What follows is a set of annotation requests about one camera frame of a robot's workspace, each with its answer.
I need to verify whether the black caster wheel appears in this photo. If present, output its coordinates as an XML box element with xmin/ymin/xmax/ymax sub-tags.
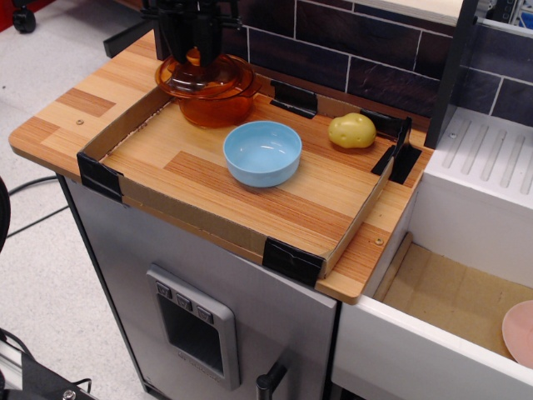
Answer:
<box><xmin>12</xmin><ymin>0</ymin><xmax>37</xmax><ymax>34</ymax></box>

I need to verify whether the black floor cable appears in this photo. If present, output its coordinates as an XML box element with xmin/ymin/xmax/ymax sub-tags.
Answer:
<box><xmin>6</xmin><ymin>175</ymin><xmax>70</xmax><ymax>238</ymax></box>

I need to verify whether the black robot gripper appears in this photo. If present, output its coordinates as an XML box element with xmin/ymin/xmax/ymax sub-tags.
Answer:
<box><xmin>141</xmin><ymin>0</ymin><xmax>242</xmax><ymax>67</ymax></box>

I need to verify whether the yellow toy potato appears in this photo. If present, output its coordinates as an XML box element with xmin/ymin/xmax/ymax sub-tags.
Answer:
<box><xmin>328</xmin><ymin>112</ymin><xmax>377</xmax><ymax>149</ymax></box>

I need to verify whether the orange transparent pot lid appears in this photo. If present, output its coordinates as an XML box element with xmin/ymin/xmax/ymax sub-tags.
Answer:
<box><xmin>155</xmin><ymin>47</ymin><xmax>255</xmax><ymax>99</ymax></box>

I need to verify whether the black equipment with cables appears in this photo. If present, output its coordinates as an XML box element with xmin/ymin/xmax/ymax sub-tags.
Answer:
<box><xmin>1</xmin><ymin>329</ymin><xmax>95</xmax><ymax>400</ymax></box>

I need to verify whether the black metal frame base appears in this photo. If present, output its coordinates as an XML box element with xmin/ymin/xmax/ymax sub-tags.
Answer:
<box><xmin>103</xmin><ymin>19</ymin><xmax>153</xmax><ymax>58</ymax></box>

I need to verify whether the cardboard fence with black tape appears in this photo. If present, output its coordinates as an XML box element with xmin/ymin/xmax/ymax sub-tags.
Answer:
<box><xmin>77</xmin><ymin>71</ymin><xmax>426</xmax><ymax>303</ymax></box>

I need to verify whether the grey toy dishwasher cabinet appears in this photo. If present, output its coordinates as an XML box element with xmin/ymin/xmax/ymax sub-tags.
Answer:
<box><xmin>61</xmin><ymin>178</ymin><xmax>337</xmax><ymax>399</ymax></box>

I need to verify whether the black dishwasher door handle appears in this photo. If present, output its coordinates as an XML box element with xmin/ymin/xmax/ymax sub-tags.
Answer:
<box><xmin>256</xmin><ymin>362</ymin><xmax>287</xmax><ymax>400</ymax></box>

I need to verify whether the orange transparent pot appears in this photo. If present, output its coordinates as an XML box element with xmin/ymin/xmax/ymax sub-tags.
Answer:
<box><xmin>178</xmin><ymin>81</ymin><xmax>262</xmax><ymax>128</ymax></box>

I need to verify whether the white toy sink unit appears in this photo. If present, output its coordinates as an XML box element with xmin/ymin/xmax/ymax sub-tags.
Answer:
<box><xmin>331</xmin><ymin>109</ymin><xmax>532</xmax><ymax>399</ymax></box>

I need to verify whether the light blue bowl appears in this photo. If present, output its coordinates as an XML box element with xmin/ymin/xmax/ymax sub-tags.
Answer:
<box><xmin>222</xmin><ymin>121</ymin><xmax>302</xmax><ymax>188</ymax></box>

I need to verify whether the pink plate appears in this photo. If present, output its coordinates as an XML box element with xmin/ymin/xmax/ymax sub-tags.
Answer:
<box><xmin>501</xmin><ymin>300</ymin><xmax>533</xmax><ymax>368</ymax></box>

